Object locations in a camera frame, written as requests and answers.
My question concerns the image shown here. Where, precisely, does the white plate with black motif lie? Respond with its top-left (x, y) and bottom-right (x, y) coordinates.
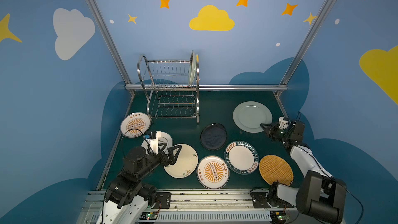
top-left (142, 132), bottom-right (173, 154)

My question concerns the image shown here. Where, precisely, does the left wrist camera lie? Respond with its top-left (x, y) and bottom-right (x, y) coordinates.
top-left (144, 131), bottom-right (161, 155)

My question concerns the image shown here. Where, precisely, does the steel two-tier dish rack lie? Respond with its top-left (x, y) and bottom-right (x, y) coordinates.
top-left (137, 51), bottom-right (200, 122)

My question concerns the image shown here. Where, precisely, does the green circuit board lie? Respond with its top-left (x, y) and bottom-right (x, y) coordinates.
top-left (270, 212), bottom-right (289, 224)
top-left (139, 212), bottom-right (158, 221)

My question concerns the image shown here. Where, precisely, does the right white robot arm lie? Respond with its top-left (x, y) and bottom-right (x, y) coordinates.
top-left (260, 117), bottom-right (346, 224)

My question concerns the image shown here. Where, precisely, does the cream floral plate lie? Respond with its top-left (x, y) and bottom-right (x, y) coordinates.
top-left (164, 144), bottom-right (199, 178)

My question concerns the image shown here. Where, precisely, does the large pale green plate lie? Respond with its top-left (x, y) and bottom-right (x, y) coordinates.
top-left (233, 101), bottom-right (273, 133)

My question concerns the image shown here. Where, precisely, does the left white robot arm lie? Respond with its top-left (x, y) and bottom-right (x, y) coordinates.
top-left (97, 145), bottom-right (182, 224)

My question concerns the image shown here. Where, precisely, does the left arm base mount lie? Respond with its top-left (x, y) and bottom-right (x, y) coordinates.
top-left (148, 192), bottom-right (171, 209)

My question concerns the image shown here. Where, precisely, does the yellow woven plate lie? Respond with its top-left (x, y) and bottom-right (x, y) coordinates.
top-left (259, 155), bottom-right (294, 186)

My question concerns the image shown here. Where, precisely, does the right aluminium upright post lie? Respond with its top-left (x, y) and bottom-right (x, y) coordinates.
top-left (280, 0), bottom-right (337, 86)

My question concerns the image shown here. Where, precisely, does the right green circuit board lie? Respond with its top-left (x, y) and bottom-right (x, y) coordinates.
top-left (270, 212), bottom-right (289, 224)

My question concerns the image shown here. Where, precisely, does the dark blue speckled plate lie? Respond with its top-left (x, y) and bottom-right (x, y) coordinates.
top-left (200, 123), bottom-right (228, 150)

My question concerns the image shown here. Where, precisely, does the orange sunburst plate front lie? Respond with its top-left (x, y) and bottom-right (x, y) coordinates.
top-left (197, 156), bottom-right (230, 190)

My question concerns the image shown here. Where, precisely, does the aluminium back frame rail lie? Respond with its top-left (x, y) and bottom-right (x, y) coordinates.
top-left (125, 84), bottom-right (288, 91)

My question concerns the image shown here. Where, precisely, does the aluminium upright post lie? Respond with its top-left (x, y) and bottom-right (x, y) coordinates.
top-left (280, 0), bottom-right (337, 86)
top-left (85, 0), bottom-right (131, 84)

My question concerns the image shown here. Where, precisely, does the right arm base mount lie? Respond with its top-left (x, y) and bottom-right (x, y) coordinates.
top-left (249, 191), bottom-right (283, 208)

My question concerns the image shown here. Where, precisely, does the left aluminium upright post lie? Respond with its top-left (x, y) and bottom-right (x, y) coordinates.
top-left (85, 0), bottom-right (131, 84)

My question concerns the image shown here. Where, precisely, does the left green circuit board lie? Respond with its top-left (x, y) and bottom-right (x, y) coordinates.
top-left (139, 212), bottom-right (158, 221)

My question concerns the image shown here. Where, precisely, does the green rim Hao Wei plate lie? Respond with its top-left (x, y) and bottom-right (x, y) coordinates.
top-left (224, 141), bottom-right (260, 175)

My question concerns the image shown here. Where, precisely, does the orange sunburst plate by rack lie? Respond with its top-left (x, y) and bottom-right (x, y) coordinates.
top-left (120, 112), bottom-right (151, 138)

